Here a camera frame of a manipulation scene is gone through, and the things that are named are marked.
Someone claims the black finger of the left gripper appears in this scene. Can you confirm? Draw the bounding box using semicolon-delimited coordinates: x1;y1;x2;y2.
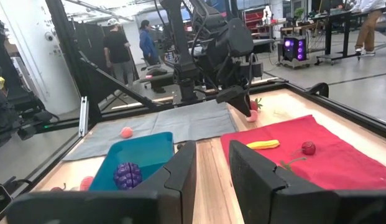
215;86;247;104
229;96;253;118

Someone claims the black aluminium table frame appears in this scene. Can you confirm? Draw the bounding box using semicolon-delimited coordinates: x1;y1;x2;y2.
6;0;386;200

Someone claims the black standing desk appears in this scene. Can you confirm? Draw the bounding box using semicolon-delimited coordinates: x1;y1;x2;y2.
310;9;367;63

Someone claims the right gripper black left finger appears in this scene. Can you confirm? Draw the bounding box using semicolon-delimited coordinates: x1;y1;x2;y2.
6;139;198;224

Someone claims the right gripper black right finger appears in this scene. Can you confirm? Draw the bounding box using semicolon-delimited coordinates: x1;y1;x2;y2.
228;139;386;224

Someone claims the black equipment pile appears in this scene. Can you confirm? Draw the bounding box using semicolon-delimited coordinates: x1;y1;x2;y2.
0;17;57;151

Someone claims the grey cloth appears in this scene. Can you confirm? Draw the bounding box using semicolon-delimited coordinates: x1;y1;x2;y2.
62;100;239;162

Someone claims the yellow toy corn cob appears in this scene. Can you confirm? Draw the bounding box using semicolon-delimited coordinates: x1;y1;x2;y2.
246;139;281;151

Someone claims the red cloth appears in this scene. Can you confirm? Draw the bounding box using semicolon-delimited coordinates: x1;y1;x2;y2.
219;114;386;191

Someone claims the red toy cherry with stem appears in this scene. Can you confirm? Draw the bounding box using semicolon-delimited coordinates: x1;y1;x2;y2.
49;182;68;192

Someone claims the small red toy strawberry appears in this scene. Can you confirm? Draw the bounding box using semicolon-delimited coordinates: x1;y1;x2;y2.
250;98;264;112

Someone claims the computer tower with purple lights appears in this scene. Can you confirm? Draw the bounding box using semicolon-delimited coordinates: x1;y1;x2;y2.
282;35;308;62

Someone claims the purple toy blackberry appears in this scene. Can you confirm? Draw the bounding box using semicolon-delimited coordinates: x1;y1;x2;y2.
113;162;143;191

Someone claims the silver metal bracket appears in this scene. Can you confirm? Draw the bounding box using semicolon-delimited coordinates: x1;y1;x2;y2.
78;95;88;138

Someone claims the teal plastic container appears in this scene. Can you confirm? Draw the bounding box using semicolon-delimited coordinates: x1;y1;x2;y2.
88;131;175;192

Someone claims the person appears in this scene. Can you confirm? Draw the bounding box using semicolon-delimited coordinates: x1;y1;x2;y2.
350;0;386;56
103;17;135;91
138;19;165;68

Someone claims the pink toy peach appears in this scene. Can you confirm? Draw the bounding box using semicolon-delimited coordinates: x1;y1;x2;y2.
120;126;134;139
245;110;259;123
79;175;94;192

